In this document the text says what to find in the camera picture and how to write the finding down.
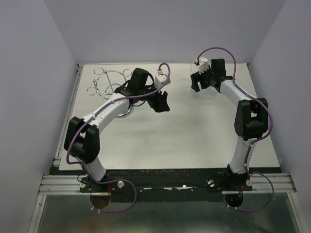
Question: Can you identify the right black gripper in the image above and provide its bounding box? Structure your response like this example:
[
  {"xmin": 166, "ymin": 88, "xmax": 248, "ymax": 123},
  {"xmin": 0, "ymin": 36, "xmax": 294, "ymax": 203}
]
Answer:
[{"xmin": 190, "ymin": 65, "xmax": 215, "ymax": 93}]

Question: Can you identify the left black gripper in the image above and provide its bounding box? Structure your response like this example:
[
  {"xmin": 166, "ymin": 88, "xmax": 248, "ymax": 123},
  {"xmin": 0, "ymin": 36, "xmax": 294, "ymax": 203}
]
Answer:
[{"xmin": 139, "ymin": 82, "xmax": 171, "ymax": 113}]

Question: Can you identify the short textured wine glass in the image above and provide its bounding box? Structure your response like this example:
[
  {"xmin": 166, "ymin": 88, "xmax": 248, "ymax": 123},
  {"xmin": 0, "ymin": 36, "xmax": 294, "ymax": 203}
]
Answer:
[{"xmin": 206, "ymin": 87, "xmax": 218, "ymax": 99}]

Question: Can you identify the chrome wine glass rack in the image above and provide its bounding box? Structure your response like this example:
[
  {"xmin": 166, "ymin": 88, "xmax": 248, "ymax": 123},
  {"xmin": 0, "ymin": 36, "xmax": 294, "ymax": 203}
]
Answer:
[{"xmin": 86, "ymin": 68, "xmax": 134, "ymax": 118}]

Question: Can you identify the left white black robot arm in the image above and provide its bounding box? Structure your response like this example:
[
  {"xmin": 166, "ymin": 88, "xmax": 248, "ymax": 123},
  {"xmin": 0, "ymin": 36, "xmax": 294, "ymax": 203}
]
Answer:
[{"xmin": 64, "ymin": 68, "xmax": 171, "ymax": 192}]

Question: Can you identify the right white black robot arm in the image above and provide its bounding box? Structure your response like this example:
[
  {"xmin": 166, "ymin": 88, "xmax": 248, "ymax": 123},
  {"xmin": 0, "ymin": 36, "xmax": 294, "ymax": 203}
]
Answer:
[{"xmin": 190, "ymin": 57, "xmax": 269, "ymax": 190}]

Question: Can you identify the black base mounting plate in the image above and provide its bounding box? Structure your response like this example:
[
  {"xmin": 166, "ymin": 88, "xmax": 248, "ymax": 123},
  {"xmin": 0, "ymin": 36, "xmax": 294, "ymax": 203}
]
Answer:
[{"xmin": 80, "ymin": 168, "xmax": 252, "ymax": 202}]

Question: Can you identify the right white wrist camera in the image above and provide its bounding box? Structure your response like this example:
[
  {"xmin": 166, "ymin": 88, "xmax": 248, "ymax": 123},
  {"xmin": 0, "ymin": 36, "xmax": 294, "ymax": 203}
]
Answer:
[{"xmin": 194, "ymin": 57, "xmax": 209, "ymax": 74}]

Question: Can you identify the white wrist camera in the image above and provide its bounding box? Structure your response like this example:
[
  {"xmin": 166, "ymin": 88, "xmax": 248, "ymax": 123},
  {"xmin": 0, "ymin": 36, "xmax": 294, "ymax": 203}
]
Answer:
[
  {"xmin": 194, "ymin": 57, "xmax": 209, "ymax": 74},
  {"xmin": 154, "ymin": 69, "xmax": 171, "ymax": 89}
]

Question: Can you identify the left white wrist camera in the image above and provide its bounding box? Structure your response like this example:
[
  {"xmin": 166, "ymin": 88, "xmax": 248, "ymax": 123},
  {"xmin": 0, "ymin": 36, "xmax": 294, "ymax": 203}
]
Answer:
[{"xmin": 154, "ymin": 69, "xmax": 171, "ymax": 89}]

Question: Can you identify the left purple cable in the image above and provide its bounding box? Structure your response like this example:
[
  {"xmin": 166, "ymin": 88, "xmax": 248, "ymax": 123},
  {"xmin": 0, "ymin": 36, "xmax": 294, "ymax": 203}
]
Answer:
[{"xmin": 65, "ymin": 63, "xmax": 171, "ymax": 214}]

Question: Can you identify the aluminium rail frame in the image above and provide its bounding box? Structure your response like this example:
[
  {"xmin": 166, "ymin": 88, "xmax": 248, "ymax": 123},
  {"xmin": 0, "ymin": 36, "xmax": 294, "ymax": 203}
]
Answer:
[{"xmin": 26, "ymin": 64, "xmax": 298, "ymax": 233}]

